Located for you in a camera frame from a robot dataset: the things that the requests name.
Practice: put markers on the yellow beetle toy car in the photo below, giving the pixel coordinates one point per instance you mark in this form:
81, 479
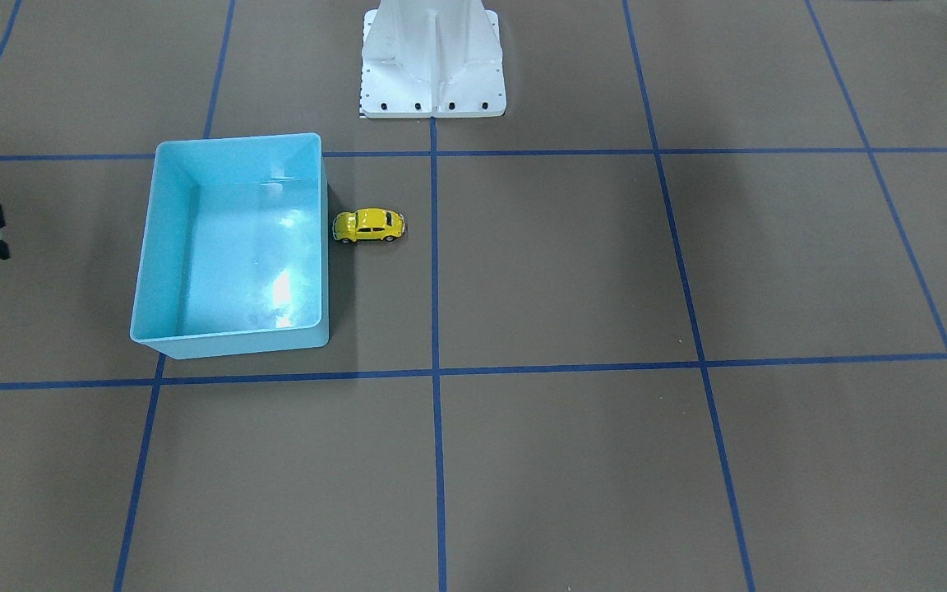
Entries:
368, 224

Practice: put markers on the light blue plastic bin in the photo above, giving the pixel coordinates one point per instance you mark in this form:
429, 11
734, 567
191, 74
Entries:
234, 256

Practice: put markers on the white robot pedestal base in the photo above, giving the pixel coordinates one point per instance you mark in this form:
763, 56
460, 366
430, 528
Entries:
431, 59

